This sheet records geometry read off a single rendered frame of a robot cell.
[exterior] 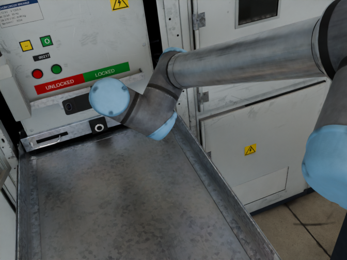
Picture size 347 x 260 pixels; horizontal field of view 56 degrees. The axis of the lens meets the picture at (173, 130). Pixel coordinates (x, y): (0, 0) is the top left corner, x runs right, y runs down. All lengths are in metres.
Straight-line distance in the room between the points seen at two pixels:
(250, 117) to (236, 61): 0.88
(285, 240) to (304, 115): 0.69
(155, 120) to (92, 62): 0.42
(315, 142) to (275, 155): 1.34
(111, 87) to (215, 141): 0.74
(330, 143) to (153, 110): 0.53
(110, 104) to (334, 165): 0.55
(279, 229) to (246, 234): 1.08
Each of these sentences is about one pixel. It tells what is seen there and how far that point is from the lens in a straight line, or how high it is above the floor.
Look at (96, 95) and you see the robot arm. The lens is 0.78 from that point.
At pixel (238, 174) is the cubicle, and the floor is 0.41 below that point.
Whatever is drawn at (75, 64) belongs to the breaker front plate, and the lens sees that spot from 1.14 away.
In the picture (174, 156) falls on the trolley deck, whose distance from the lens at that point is 1.11.
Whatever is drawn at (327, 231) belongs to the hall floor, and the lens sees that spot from 2.03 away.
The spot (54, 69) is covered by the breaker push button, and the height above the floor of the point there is 1.14.
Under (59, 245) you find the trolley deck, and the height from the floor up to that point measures 0.85.
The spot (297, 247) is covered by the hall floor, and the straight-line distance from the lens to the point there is 1.93.
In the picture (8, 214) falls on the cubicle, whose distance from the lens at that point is 1.43.
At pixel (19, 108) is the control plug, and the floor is 1.10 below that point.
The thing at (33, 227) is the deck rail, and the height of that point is 0.85.
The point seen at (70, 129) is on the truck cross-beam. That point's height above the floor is 0.91.
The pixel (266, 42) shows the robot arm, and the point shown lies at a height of 1.38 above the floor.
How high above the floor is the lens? 1.60
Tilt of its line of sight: 38 degrees down
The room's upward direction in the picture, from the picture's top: 7 degrees counter-clockwise
